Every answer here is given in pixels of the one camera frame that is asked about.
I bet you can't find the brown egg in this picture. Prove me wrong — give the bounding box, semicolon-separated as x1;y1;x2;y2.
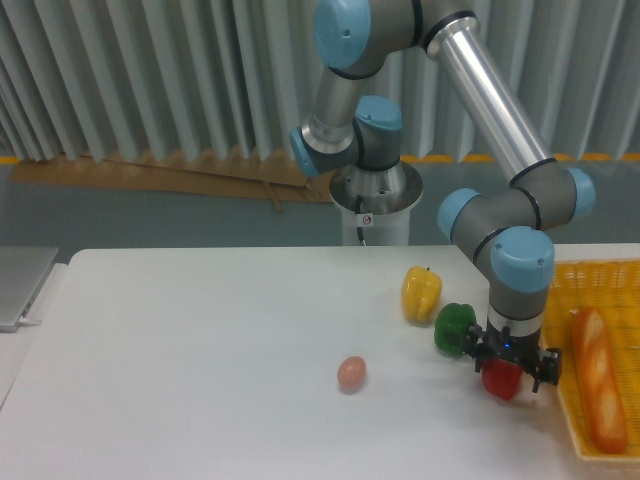
337;356;367;392

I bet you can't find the silver laptop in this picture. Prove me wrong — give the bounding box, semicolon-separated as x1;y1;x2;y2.
1;246;59;333

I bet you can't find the green bell pepper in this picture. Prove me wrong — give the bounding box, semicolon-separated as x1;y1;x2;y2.
434;303;476;357

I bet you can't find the yellow bell pepper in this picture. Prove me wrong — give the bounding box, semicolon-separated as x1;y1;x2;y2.
401;266;442;324

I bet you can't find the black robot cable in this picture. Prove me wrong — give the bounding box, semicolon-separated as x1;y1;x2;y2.
355;193;369;247

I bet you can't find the yellow woven basket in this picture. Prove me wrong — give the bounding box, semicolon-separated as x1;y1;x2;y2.
541;259;639;468

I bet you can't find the brown cardboard sheet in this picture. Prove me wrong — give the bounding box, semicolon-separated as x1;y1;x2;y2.
10;146;331;212

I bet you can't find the baguette bread loaf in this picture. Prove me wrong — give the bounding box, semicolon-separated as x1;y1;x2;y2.
571;307;628;454

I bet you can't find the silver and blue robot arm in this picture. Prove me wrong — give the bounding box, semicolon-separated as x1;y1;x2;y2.
290;1;595;385

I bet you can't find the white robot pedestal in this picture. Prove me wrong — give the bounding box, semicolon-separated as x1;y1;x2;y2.
329;162;423;246

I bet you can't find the red bell pepper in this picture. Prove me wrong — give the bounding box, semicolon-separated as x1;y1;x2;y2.
481;358;523;401

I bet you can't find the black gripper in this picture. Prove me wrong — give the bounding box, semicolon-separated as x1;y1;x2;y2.
462;324;562;393

